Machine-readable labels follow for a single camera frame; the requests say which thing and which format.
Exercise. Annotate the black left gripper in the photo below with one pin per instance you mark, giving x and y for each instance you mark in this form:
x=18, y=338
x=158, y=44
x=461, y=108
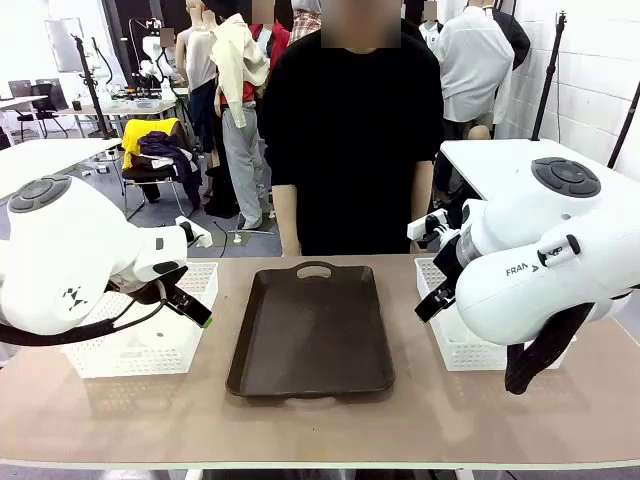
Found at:
x=150, y=292

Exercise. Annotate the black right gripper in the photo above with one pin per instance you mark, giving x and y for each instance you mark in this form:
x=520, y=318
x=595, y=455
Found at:
x=447, y=265

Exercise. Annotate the person's right forearm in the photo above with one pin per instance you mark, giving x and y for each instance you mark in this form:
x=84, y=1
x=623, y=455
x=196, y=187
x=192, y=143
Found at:
x=286, y=215

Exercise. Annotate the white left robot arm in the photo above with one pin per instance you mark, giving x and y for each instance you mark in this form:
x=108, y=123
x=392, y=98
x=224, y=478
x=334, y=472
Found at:
x=60, y=250

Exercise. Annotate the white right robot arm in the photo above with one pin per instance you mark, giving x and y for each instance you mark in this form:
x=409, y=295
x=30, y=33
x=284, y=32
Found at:
x=525, y=300

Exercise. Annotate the person's left forearm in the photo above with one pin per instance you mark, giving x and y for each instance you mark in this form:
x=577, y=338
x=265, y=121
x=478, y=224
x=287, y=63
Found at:
x=422, y=190

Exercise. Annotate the person's right hand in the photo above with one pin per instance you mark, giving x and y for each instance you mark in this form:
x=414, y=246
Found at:
x=291, y=249

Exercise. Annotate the white perforated plastic basket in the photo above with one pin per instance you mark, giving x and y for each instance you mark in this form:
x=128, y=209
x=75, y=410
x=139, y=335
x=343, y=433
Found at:
x=460, y=350
x=150, y=357

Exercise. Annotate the grey floor outlet plate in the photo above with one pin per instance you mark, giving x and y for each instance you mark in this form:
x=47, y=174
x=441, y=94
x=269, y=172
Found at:
x=240, y=239

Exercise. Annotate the dark brown plastic tray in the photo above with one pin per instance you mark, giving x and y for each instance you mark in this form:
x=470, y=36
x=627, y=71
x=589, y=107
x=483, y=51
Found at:
x=310, y=330

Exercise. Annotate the dark purple clothes pile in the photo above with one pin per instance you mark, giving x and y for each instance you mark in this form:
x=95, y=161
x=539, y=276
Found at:
x=165, y=145

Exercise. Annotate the person's torso in black t-shirt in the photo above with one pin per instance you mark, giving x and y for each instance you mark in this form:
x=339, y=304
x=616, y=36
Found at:
x=350, y=150

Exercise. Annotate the yellow cloth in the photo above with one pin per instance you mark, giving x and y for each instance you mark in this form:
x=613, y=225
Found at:
x=132, y=135

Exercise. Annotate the black tripod stand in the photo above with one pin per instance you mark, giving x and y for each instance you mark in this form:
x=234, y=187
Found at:
x=554, y=50
x=92, y=90

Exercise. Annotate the black office chair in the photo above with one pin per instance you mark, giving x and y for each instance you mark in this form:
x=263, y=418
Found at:
x=47, y=105

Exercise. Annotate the mannequin in white shirt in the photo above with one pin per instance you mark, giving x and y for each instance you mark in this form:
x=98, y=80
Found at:
x=475, y=60

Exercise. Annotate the mannequin in white tank top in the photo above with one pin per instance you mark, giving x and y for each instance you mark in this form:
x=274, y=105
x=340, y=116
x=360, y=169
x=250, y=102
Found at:
x=200, y=55

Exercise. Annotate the mannequin cream jacket grey trousers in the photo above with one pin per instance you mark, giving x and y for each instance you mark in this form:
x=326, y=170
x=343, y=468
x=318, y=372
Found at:
x=235, y=55

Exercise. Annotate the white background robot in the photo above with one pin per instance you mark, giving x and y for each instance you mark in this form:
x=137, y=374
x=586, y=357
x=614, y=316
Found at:
x=152, y=50

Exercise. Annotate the black slanted stand pole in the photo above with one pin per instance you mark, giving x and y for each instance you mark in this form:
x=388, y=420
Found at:
x=627, y=120

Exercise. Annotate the mannequin in red shirt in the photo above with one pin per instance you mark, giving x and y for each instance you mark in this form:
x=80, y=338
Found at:
x=277, y=40

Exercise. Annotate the white board panel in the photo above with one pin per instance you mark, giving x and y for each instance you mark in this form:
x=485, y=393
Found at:
x=62, y=45

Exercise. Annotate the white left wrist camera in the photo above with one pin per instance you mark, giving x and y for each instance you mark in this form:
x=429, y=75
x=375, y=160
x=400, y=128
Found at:
x=200, y=239

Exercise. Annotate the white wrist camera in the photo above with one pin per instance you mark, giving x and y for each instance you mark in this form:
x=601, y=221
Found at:
x=420, y=227
x=200, y=239

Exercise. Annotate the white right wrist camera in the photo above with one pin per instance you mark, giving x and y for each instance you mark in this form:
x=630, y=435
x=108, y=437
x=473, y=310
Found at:
x=420, y=227

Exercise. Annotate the metal frame chair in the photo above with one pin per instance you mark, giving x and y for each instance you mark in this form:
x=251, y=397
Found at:
x=150, y=175

